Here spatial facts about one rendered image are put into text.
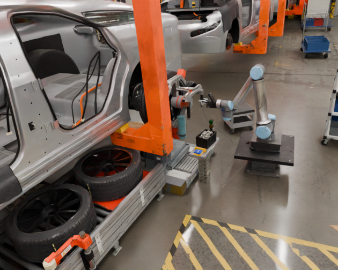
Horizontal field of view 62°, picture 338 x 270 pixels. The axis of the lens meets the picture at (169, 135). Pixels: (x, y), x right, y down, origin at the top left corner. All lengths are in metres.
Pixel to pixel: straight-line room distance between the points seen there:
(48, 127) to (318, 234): 2.40
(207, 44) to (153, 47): 3.20
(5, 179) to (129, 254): 1.16
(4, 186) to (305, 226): 2.44
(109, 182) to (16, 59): 1.23
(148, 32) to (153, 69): 0.29
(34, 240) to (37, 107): 0.94
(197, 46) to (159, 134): 3.11
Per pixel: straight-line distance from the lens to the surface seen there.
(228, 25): 5.70
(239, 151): 3.23
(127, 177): 2.65
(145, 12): 2.35
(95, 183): 2.64
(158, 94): 2.47
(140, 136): 2.83
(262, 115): 2.98
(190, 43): 5.50
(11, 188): 2.25
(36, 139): 2.30
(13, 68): 2.17
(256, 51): 6.48
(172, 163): 3.29
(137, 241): 2.72
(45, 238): 2.29
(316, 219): 3.00
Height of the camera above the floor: 2.01
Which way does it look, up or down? 28 degrees down
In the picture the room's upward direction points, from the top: 6 degrees counter-clockwise
